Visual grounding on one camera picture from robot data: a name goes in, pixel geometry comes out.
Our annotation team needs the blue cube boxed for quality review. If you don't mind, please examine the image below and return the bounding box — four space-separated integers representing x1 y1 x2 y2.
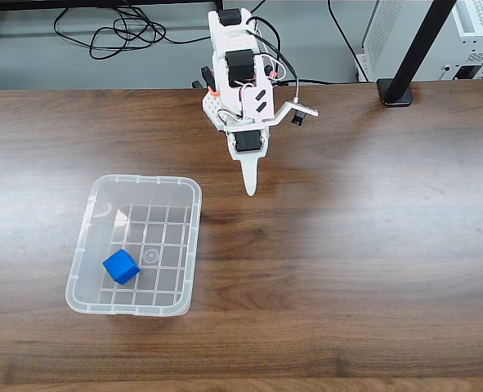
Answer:
101 247 141 286

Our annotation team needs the black orange table clamp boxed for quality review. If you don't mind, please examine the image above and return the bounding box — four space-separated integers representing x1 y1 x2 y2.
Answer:
190 65 215 91

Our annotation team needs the white perforated computer case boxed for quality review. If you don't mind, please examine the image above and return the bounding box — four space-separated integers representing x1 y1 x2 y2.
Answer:
361 0 483 82

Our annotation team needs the black monitor stand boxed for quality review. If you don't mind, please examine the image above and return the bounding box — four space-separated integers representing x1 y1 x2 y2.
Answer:
376 0 458 108

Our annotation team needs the clear plastic container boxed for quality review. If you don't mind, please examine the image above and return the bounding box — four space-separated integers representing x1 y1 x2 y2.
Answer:
64 173 203 318

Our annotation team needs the small wrist camera on bracket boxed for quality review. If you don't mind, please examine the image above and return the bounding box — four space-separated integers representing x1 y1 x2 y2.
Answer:
265 100 320 127

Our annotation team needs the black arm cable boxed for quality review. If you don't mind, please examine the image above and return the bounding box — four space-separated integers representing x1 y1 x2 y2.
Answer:
247 16 300 87

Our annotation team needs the tangled black cable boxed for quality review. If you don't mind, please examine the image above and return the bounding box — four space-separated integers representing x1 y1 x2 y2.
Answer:
52 0 216 60

